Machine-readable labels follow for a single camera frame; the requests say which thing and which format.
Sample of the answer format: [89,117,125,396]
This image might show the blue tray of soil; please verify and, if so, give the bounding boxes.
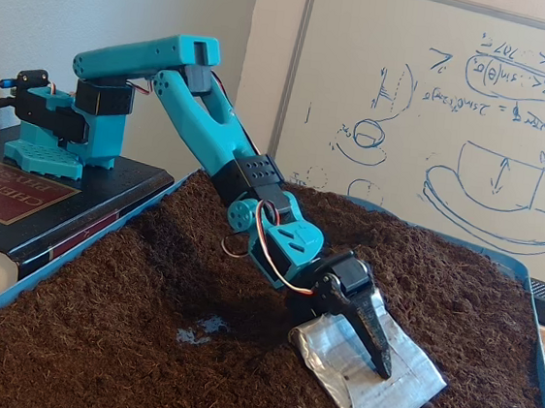
[0,148,545,408]

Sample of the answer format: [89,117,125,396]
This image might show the black chemistry handbook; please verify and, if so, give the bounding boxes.
[0,125,180,334]

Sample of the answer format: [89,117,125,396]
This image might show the silver tape shovel blade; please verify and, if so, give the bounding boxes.
[279,281,458,408]

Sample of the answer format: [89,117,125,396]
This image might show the black motor controller box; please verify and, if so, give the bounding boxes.
[13,68,53,104]

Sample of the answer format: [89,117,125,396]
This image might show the whiteboard with blue sketches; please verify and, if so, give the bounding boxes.
[254,0,545,287]

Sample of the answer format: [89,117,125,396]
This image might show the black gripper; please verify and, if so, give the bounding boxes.
[293,245,404,381]

